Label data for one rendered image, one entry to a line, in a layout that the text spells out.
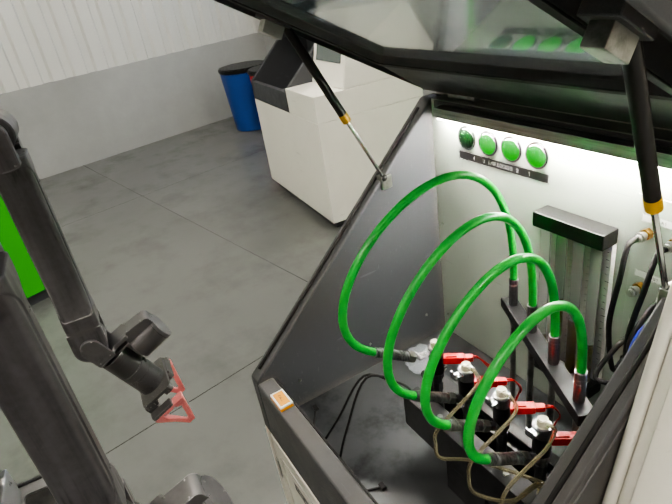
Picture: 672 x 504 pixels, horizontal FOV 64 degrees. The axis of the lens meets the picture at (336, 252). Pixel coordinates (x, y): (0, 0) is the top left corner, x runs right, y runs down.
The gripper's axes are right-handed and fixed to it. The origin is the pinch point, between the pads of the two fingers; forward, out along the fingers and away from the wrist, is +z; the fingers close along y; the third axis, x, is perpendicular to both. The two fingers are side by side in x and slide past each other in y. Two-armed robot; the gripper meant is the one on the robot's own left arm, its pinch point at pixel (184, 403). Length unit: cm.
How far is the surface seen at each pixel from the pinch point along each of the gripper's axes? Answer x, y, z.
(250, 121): -118, 570, 157
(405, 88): -177, 240, 103
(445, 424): -36, -44, 4
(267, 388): -13.0, -0.6, 11.9
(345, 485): -16.1, -31.9, 13.5
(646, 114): -69, -59, -30
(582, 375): -55, -50, 10
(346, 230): -49.4, 6.2, 0.3
